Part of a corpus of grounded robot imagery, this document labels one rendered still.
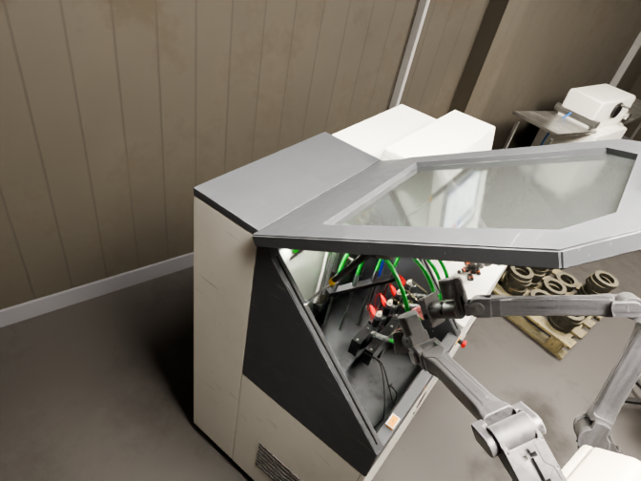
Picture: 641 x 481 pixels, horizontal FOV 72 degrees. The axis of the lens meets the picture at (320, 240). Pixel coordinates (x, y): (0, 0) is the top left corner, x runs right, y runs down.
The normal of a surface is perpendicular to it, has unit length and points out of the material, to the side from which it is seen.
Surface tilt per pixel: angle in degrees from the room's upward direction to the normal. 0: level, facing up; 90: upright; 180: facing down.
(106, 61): 90
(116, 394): 0
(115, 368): 0
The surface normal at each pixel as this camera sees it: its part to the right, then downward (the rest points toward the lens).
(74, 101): 0.59, 0.58
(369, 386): 0.18, -0.77
